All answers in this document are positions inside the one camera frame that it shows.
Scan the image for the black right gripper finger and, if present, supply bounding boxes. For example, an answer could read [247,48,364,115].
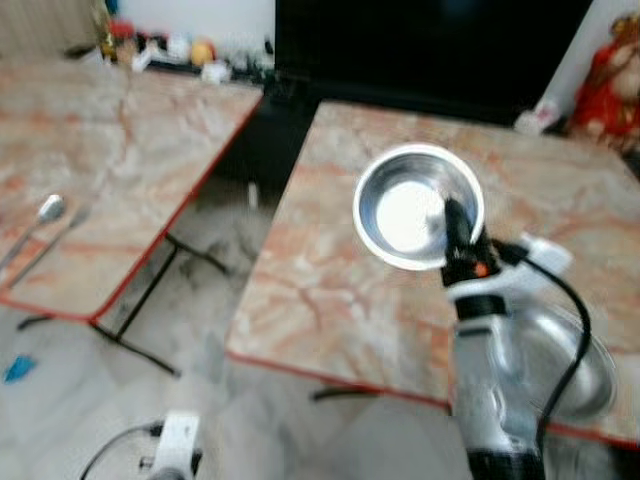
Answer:
[442,197,473,241]

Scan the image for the round steel bowl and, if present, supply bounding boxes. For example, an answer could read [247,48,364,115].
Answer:
[352,143,488,273]

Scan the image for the round steel plate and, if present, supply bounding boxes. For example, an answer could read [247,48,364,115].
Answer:
[505,300,619,423]

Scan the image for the small white bottle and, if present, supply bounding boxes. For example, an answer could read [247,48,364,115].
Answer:
[515,98,563,136]

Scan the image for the black television screen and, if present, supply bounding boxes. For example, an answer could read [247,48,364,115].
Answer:
[273,0,594,126]

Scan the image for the red robed figurine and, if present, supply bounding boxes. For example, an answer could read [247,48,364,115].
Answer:
[568,15,640,151]

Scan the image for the white paper slip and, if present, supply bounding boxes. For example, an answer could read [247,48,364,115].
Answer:
[200,62,233,83]

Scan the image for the small yellow figurine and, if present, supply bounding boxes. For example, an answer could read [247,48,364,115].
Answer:
[190,38,217,67]

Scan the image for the small white figurine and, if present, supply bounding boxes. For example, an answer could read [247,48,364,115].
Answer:
[165,35,193,63]

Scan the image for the jar with red lid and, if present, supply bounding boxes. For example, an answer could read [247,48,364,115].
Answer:
[112,18,141,63]

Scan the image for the golden ornament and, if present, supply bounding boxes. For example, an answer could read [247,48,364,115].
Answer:
[97,5,121,63]

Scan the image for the steel spoon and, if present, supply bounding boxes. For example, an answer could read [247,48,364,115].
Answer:
[0,194,67,271]

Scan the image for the small blue toy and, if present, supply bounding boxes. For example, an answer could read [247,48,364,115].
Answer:
[3,355,37,385]

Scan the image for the light wooden cabinet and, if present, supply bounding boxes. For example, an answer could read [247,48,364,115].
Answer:
[0,0,109,61]

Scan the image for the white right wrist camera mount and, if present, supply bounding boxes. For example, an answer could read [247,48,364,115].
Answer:
[448,235,574,301]

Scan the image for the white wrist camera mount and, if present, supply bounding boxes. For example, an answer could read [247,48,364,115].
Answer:
[448,235,574,301]
[150,410,204,480]

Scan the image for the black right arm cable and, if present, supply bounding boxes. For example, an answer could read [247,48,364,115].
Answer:
[495,240,593,461]

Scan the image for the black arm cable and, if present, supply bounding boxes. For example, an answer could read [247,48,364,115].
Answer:
[495,240,593,461]
[78,422,163,480]

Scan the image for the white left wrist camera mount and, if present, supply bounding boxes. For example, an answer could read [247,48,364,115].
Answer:
[150,410,204,480]

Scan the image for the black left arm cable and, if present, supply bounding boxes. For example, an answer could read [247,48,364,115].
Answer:
[78,422,163,480]

